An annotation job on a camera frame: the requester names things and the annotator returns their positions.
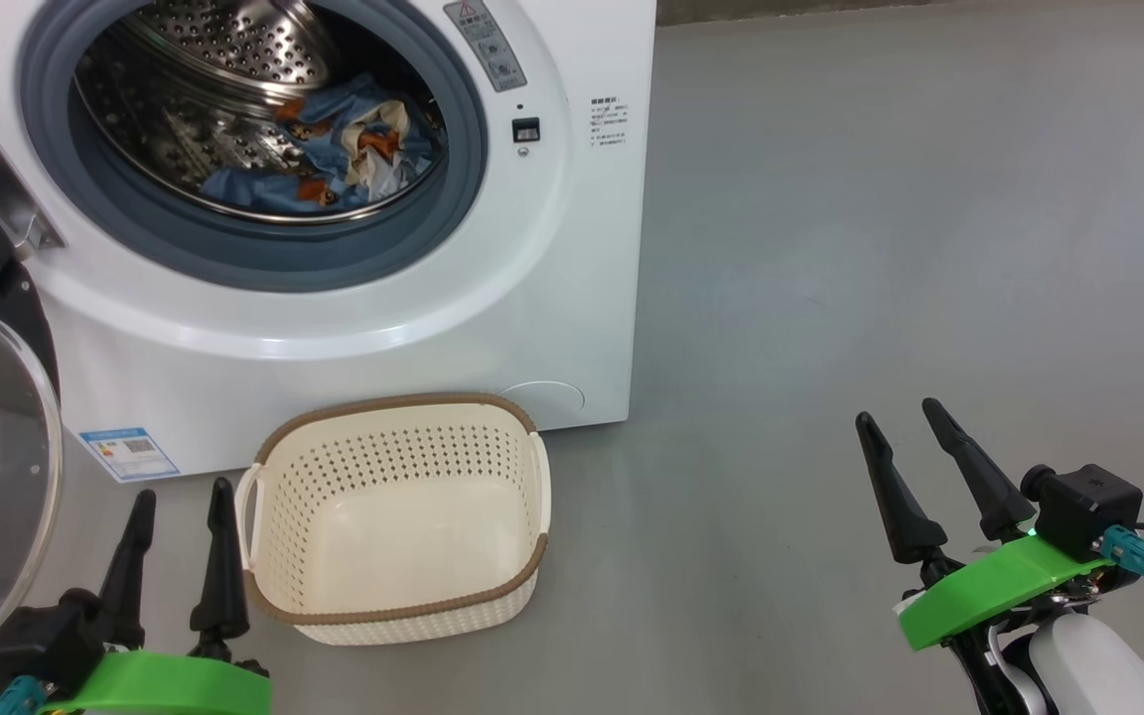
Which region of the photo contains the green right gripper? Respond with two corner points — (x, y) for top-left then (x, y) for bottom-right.
(855, 398), (1114, 715)

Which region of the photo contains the grey warning sticker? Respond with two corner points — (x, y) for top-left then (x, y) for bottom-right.
(444, 0), (528, 93)

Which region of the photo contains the blue cartoon print garment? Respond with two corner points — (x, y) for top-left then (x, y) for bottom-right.
(200, 71), (446, 215)

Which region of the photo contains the blue energy label sticker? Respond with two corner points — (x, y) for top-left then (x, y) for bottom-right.
(78, 427), (181, 484)

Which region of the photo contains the white front-load washing machine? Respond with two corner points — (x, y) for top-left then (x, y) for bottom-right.
(0, 0), (657, 483)

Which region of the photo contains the black text instruction sticker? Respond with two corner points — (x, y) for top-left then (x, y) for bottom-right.
(589, 96), (629, 150)

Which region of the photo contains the round drain filter cover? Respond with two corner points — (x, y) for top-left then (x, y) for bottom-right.
(499, 380), (586, 430)

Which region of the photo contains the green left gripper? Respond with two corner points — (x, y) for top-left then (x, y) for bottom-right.
(41, 478), (272, 715)

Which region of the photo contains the cream perforated laundry basket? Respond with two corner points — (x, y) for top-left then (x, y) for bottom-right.
(234, 392), (553, 646)

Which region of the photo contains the steel perforated washer drum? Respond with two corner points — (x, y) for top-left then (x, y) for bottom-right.
(73, 0), (449, 224)

